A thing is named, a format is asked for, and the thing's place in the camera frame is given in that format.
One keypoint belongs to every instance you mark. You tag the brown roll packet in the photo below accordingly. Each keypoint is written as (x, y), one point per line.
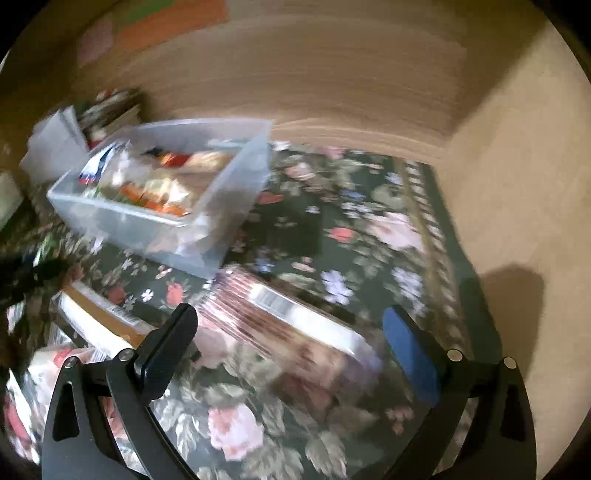
(286, 332)
(101, 318)

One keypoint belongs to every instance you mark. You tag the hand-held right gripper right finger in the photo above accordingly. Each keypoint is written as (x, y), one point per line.
(413, 360)

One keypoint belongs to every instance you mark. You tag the clear plastic container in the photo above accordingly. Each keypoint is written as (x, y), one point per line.
(138, 230)

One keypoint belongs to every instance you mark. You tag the green sticky note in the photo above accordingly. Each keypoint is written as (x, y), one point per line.
(152, 9)

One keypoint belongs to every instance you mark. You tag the pink sticky note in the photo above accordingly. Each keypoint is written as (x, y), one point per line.
(94, 46)

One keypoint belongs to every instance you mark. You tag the orange sticky note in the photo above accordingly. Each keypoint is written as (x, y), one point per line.
(175, 25)

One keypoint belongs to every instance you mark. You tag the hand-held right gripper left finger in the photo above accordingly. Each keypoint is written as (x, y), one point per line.
(161, 355)

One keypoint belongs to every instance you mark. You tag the orange pastry packet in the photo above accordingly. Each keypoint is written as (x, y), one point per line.
(157, 196)

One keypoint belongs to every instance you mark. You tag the stack of books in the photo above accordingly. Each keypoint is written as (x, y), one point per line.
(111, 113)

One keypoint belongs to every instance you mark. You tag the white papers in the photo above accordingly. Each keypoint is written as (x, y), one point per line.
(55, 143)

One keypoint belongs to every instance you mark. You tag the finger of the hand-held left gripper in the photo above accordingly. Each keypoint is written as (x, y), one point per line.
(32, 274)

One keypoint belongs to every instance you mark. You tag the floral tablecloth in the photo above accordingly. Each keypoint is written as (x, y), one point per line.
(323, 230)

